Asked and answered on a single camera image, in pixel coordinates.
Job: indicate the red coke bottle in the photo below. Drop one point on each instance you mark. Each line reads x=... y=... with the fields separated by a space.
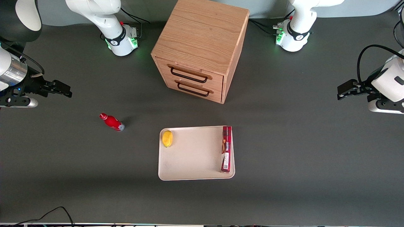
x=112 y=122

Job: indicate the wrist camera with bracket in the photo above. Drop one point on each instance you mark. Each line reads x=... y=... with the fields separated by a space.
x=19 y=102
x=380 y=107

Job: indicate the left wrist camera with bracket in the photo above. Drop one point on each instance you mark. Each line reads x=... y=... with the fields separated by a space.
x=380 y=107

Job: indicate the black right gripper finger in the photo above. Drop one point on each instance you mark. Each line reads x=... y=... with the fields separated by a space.
x=63 y=94
x=61 y=85

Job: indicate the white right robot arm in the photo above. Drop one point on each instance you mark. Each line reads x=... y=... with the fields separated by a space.
x=104 y=19

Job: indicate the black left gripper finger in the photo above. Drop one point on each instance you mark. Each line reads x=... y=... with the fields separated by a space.
x=347 y=95
x=346 y=86

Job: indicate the wooden drawer front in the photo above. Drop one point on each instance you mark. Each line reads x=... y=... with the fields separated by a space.
x=162 y=67
x=216 y=96

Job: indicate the wooden two-drawer cabinet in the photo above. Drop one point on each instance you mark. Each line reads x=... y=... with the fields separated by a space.
x=202 y=31

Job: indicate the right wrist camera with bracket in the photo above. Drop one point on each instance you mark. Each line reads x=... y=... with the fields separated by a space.
x=19 y=102

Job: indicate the yellow lemon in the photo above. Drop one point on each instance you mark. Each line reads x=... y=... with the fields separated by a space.
x=167 y=138

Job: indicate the beige rectangular tray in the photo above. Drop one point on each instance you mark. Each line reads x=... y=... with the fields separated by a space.
x=195 y=157

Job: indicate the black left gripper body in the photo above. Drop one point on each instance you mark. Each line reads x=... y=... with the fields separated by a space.
x=366 y=85

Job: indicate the red plaid cookie box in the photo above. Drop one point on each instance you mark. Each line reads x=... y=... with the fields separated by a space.
x=226 y=151

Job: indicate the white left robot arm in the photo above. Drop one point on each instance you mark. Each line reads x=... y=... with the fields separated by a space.
x=295 y=42

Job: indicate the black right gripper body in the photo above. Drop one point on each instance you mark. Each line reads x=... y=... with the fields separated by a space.
x=34 y=83

